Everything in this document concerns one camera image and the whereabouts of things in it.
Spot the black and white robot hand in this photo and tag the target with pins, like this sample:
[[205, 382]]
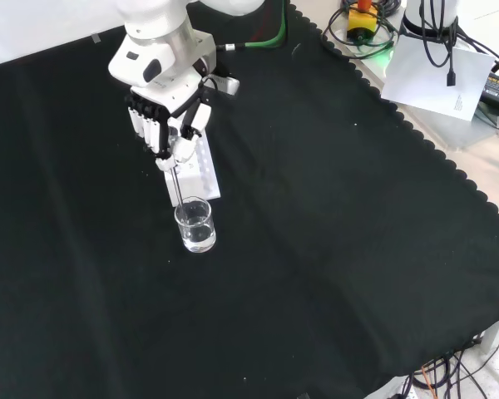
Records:
[[158, 104]]

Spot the clear glass rod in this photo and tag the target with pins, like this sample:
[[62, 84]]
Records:
[[177, 187]]

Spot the white test tube rack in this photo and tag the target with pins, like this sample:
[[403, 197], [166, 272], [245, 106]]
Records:
[[199, 174]]

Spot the clear glass beaker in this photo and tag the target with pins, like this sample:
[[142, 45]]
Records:
[[195, 228]]

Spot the black bench cloth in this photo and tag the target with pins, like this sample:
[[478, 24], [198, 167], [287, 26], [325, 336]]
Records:
[[274, 228]]

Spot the yellow stop button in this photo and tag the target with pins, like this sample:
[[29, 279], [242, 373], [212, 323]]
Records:
[[362, 21]]

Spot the white paper sheet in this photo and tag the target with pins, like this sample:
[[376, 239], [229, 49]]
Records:
[[436, 79]]

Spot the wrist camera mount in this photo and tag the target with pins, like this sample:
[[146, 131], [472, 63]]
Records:
[[214, 66]]

